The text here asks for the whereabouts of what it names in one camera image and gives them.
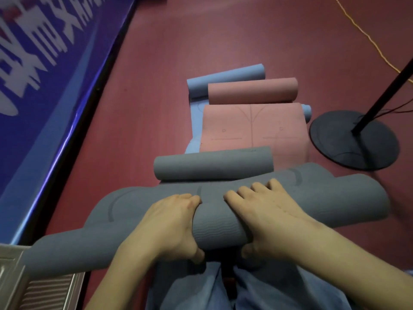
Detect person's left hand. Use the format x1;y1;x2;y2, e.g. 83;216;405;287
124;193;206;266

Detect person's right hand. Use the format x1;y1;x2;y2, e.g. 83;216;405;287
223;178;318;265

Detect grey yoga mat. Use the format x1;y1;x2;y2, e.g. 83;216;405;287
24;146;391;280

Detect person's right forearm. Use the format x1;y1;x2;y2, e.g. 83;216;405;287
292;221;413;310

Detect person's left forearm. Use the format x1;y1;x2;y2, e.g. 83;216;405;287
83;247;162;310

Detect blue denim trousers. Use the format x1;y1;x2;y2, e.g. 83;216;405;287
145;253;357;310

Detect pink yoga mat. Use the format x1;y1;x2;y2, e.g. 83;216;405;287
199;77;307;165

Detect black round stand base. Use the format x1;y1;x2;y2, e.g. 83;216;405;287
309;110;401;172

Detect light blue yoga mat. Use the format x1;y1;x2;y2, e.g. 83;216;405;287
185;64;313;155

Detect black stand pole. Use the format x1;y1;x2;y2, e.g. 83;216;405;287
351;56;413;135

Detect white metal vent grille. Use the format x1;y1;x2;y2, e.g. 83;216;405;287
0;243;86;310

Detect blue printed barrier banner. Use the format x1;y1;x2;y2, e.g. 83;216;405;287
0;0;137;245

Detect thin red and black wires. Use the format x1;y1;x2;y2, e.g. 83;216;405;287
358;99;413;122

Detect yellow cable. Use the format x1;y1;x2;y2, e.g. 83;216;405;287
332;0;413;84

